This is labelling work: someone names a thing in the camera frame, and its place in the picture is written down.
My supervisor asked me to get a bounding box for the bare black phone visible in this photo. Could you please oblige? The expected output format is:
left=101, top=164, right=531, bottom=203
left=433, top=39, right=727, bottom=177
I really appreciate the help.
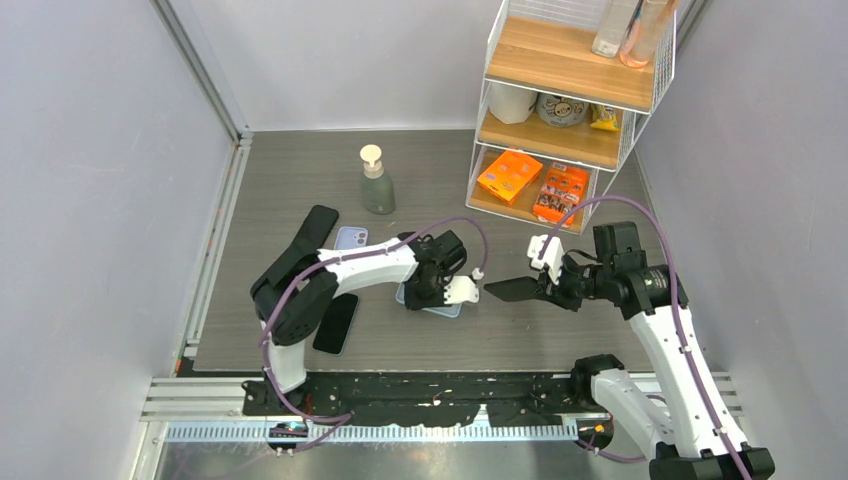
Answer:
left=312, top=293, right=359, bottom=355

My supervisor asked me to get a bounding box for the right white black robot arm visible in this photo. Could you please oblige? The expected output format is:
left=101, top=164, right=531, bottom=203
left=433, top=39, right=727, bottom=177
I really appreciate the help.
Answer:
left=485, top=221, right=776, bottom=479

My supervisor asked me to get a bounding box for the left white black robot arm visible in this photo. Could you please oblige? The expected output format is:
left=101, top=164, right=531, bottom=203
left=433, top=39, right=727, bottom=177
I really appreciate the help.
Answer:
left=249, top=230, right=482, bottom=414

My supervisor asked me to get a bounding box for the orange razor box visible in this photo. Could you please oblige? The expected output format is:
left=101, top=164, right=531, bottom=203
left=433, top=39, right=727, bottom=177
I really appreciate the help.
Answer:
left=532, top=162, right=590, bottom=223

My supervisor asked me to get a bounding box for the green soap pump bottle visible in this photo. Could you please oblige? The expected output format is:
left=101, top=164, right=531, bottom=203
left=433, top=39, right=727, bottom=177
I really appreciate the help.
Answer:
left=359, top=144, right=396, bottom=215

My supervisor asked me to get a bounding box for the orange yellow sponge box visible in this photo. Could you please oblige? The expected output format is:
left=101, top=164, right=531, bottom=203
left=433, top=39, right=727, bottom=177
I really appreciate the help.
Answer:
left=476, top=151, right=542, bottom=205

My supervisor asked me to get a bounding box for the yellow snack packet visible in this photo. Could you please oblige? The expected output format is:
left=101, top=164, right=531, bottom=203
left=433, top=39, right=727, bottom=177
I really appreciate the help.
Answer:
left=590, top=104, right=621, bottom=132

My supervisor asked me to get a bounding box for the printed ceramic mug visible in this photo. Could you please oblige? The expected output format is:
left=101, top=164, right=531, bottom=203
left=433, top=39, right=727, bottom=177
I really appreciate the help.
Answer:
left=535, top=93, right=589, bottom=128

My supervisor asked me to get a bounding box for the white cup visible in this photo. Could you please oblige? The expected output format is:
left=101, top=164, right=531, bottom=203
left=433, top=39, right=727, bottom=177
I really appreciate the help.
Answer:
left=489, top=83, right=538, bottom=125

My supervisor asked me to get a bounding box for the clear glass bottle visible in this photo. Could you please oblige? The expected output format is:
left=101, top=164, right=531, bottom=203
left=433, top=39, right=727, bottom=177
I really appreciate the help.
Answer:
left=591, top=0, right=641, bottom=58

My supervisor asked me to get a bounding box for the pink tinted glass bottle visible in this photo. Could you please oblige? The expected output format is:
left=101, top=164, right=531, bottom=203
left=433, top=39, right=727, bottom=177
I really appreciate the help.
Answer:
left=619, top=0, right=679, bottom=68

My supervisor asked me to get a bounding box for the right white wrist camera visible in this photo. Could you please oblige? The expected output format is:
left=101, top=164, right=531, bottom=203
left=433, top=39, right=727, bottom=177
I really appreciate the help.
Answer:
left=526, top=234, right=565, bottom=285

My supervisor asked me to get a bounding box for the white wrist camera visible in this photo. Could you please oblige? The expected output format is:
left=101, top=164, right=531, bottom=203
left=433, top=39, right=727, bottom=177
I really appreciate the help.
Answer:
left=443, top=267, right=484, bottom=306
left=526, top=234, right=565, bottom=285

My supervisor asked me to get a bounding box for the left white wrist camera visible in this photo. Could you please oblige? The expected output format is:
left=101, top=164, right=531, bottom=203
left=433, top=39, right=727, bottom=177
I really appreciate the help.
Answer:
left=443, top=267, right=484, bottom=306

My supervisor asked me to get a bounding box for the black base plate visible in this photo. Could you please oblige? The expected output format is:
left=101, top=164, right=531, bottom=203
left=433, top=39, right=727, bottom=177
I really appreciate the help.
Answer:
left=241, top=372, right=608, bottom=427

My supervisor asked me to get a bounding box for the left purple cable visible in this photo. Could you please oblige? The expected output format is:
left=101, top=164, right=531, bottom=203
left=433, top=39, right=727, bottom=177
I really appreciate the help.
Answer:
left=258, top=214, right=490, bottom=425

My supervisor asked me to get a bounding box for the purple cable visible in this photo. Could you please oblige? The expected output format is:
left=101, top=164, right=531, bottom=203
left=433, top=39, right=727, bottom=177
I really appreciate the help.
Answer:
left=537, top=194, right=753, bottom=480
left=258, top=214, right=490, bottom=425

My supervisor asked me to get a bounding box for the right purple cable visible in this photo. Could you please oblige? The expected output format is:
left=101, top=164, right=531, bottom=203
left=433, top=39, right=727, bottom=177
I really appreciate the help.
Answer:
left=537, top=194, right=753, bottom=480

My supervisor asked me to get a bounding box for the white wire wooden shelf rack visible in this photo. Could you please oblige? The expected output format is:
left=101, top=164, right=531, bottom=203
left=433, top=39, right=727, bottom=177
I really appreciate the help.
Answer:
left=466, top=1, right=677, bottom=223

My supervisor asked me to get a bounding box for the aluminium frame rail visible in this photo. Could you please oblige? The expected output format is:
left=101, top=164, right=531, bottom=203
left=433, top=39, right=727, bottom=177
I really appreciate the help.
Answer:
left=150, top=0, right=252, bottom=145

